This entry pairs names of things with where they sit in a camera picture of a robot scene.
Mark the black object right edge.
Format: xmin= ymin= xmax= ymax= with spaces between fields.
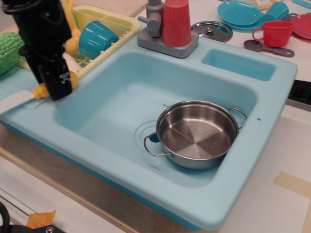
xmin=288 ymin=80 xmax=311 ymax=105

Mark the yellow plastic spoon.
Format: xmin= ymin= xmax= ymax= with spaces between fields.
xmin=63 ymin=0 xmax=81 ymax=55

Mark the green toy vegetable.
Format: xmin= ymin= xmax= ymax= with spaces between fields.
xmin=0 ymin=32 xmax=24 ymax=75

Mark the grey toy faucet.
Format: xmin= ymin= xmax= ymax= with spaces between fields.
xmin=137 ymin=0 xmax=199 ymax=58

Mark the red plastic plate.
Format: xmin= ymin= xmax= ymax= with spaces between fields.
xmin=290 ymin=14 xmax=311 ymax=39

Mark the blue plastic cup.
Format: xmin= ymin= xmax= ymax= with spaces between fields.
xmin=261 ymin=1 xmax=289 ymax=23

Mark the steel pot lid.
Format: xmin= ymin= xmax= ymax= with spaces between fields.
xmin=191 ymin=21 xmax=233 ymax=43

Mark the red plastic cup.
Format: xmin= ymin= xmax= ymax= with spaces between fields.
xmin=162 ymin=0 xmax=191 ymax=47

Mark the black cable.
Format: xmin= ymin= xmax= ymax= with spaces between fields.
xmin=0 ymin=202 xmax=10 ymax=230

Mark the grey plastic spoon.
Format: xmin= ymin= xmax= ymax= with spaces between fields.
xmin=243 ymin=40 xmax=295 ymax=58

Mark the beige masking tape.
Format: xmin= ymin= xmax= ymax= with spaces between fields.
xmin=274 ymin=171 xmax=311 ymax=233

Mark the red mug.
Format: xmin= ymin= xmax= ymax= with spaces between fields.
xmin=252 ymin=20 xmax=294 ymax=48

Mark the orange tape piece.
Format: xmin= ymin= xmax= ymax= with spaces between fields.
xmin=25 ymin=210 xmax=56 ymax=229

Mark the blue cup in rack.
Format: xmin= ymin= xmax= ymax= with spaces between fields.
xmin=78 ymin=21 xmax=119 ymax=59

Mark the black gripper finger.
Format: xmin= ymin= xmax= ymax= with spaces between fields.
xmin=38 ymin=58 xmax=72 ymax=101

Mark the white plate in rack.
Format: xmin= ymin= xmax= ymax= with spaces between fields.
xmin=63 ymin=52 xmax=82 ymax=73

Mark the blue plastic plate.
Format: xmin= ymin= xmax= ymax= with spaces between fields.
xmin=217 ymin=1 xmax=264 ymax=30

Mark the yellow dish rack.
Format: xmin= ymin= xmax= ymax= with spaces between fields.
xmin=71 ymin=5 xmax=141 ymax=80

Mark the stainless steel pot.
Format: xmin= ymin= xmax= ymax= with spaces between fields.
xmin=143 ymin=100 xmax=247 ymax=170

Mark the white knife yellow handle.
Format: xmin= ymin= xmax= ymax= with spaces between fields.
xmin=0 ymin=71 xmax=79 ymax=115

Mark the light blue toy sink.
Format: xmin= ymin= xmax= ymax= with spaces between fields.
xmin=0 ymin=38 xmax=297 ymax=230

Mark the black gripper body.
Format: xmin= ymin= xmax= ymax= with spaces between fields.
xmin=1 ymin=0 xmax=72 ymax=84

